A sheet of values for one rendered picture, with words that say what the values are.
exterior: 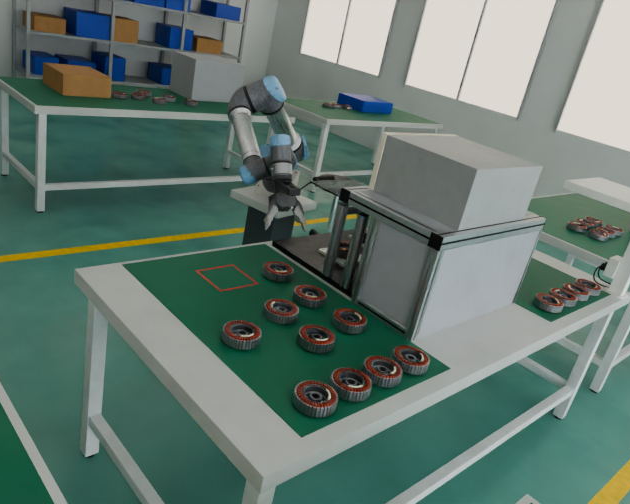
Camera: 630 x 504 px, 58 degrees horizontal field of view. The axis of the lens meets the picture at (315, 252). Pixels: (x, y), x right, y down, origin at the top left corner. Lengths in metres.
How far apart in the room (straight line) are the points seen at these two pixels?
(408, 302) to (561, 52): 5.45
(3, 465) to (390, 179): 1.38
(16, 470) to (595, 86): 6.37
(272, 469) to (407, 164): 1.09
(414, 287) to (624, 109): 5.11
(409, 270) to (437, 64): 6.13
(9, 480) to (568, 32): 6.61
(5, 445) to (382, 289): 1.18
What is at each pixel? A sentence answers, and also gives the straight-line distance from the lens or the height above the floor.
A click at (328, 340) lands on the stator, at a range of 1.69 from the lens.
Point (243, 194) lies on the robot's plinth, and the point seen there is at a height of 0.75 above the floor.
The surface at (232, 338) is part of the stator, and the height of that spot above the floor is 0.78.
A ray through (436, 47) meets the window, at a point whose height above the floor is 1.53.
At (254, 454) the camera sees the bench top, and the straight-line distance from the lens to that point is 1.33.
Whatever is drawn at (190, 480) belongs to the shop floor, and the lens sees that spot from 2.31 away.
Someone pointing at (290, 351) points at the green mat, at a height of 0.75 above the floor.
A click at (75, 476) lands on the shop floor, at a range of 2.32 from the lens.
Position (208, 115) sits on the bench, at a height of 0.74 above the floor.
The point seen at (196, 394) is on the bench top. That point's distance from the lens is 1.46.
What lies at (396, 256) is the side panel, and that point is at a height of 0.98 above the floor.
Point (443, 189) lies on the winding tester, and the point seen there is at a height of 1.22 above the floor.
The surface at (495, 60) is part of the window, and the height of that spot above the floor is 1.54.
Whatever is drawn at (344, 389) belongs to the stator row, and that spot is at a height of 0.78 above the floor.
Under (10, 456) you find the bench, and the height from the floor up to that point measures 0.75.
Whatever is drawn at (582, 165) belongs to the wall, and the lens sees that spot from 6.86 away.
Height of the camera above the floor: 1.65
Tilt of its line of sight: 22 degrees down
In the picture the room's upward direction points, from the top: 13 degrees clockwise
